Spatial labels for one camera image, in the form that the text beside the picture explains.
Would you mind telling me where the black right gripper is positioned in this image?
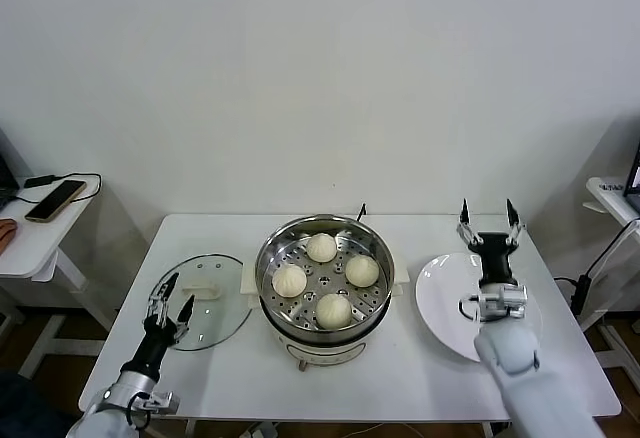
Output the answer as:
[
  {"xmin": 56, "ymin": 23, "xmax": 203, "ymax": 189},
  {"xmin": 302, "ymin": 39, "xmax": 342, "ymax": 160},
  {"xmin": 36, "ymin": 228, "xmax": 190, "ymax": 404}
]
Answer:
[{"xmin": 456, "ymin": 197, "xmax": 529, "ymax": 288}]

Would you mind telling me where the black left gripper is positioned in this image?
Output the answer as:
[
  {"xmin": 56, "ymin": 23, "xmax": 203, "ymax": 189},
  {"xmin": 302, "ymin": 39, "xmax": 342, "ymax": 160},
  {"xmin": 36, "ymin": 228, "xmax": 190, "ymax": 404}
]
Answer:
[{"xmin": 121, "ymin": 272, "xmax": 196, "ymax": 377}]

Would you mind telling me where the glass lid with white handle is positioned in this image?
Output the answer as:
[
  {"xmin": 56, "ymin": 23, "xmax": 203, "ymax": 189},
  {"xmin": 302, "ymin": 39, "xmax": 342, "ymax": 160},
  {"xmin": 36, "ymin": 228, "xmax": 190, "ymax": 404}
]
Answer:
[{"xmin": 146, "ymin": 252, "xmax": 256, "ymax": 352}]

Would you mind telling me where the white steamed baozi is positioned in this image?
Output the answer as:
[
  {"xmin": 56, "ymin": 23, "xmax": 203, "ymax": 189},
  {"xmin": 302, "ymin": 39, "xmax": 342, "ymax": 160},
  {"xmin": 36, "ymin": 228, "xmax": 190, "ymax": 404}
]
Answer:
[
  {"xmin": 272, "ymin": 263, "xmax": 309, "ymax": 298},
  {"xmin": 306, "ymin": 232, "xmax": 339, "ymax": 264},
  {"xmin": 345, "ymin": 255, "xmax": 381, "ymax": 289},
  {"xmin": 314, "ymin": 292, "xmax": 354, "ymax": 331}
]

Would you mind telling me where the perforated steel steamer basket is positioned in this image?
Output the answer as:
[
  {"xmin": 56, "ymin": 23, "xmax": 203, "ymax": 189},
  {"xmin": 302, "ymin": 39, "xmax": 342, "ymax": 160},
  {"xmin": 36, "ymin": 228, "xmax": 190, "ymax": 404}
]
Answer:
[{"xmin": 255, "ymin": 214, "xmax": 395, "ymax": 334}]

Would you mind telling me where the steel steamer pot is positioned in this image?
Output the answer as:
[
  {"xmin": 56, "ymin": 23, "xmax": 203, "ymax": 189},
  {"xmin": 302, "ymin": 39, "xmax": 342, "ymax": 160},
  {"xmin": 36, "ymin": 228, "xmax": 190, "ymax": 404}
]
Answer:
[{"xmin": 239, "ymin": 250, "xmax": 410, "ymax": 373}]

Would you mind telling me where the person's bare hand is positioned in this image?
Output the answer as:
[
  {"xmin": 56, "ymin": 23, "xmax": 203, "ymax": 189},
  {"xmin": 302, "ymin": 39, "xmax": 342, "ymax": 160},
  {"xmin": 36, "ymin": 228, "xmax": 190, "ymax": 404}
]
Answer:
[{"xmin": 0, "ymin": 218, "xmax": 19, "ymax": 254}]

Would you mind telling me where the white ceramic plate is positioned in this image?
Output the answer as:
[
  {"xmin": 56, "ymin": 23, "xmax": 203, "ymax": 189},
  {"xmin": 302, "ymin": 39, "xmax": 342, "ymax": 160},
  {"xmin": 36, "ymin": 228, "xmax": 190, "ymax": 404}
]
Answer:
[{"xmin": 414, "ymin": 252, "xmax": 545, "ymax": 365}]

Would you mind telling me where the white side table with label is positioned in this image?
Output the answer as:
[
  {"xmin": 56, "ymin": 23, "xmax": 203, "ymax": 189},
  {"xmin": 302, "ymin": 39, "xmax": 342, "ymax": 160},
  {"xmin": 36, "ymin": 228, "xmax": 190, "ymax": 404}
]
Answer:
[{"xmin": 579, "ymin": 176, "xmax": 640, "ymax": 374}]

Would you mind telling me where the white side table with phone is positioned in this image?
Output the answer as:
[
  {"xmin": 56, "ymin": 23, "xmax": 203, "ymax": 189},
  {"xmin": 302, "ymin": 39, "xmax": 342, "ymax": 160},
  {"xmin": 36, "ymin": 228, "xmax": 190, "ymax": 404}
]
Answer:
[{"xmin": 0, "ymin": 175, "xmax": 119, "ymax": 384}]

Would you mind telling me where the dark laptop on labelled table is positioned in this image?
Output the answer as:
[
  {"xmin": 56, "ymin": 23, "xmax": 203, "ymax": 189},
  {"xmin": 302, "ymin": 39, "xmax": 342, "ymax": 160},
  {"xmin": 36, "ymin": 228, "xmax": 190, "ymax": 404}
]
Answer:
[{"xmin": 623, "ymin": 140, "xmax": 640, "ymax": 200}]

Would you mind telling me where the gold-edged black smartphone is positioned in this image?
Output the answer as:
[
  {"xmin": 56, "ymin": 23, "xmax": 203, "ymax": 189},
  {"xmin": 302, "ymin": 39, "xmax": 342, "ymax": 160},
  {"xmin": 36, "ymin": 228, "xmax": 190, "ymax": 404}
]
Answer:
[{"xmin": 24, "ymin": 179, "xmax": 89, "ymax": 223}]

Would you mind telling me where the person's dark blue clothing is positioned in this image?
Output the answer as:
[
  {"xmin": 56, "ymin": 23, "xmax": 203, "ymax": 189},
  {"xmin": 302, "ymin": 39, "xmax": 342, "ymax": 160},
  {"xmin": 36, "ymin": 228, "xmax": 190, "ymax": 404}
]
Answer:
[{"xmin": 0, "ymin": 368, "xmax": 57, "ymax": 438}]

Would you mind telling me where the dark laptop beside phone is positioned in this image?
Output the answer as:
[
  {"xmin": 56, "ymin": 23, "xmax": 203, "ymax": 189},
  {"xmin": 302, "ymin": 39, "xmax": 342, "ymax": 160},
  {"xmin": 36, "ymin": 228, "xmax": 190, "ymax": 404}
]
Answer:
[{"xmin": 0, "ymin": 151, "xmax": 21, "ymax": 209}]

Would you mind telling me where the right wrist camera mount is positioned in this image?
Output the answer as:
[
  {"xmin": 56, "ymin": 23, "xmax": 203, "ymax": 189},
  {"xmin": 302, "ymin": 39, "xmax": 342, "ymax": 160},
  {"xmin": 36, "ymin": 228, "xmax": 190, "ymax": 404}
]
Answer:
[{"xmin": 458, "ymin": 283, "xmax": 530, "ymax": 320}]

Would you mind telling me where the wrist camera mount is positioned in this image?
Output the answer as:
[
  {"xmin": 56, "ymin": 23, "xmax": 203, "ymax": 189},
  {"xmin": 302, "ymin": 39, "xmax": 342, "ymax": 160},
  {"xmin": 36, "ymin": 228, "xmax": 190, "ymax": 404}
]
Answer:
[
  {"xmin": 127, "ymin": 390, "xmax": 180, "ymax": 429},
  {"xmin": 458, "ymin": 283, "xmax": 530, "ymax": 320}
]

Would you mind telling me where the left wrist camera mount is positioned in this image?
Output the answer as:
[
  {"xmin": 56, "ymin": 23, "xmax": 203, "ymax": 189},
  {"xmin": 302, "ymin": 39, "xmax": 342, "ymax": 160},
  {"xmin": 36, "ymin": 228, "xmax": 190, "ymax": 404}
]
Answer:
[{"xmin": 127, "ymin": 390, "xmax": 180, "ymax": 429}]

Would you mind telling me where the black power adapter cable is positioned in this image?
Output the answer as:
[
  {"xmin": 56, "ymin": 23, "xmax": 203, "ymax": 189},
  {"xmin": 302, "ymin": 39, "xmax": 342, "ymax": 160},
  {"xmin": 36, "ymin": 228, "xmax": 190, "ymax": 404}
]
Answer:
[{"xmin": 553, "ymin": 220, "xmax": 640, "ymax": 317}]

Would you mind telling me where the black charger with cable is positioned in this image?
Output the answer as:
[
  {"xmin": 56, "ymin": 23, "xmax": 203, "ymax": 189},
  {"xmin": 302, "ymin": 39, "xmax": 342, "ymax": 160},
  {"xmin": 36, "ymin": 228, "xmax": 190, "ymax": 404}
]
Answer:
[{"xmin": 9, "ymin": 171, "xmax": 105, "ymax": 207}]

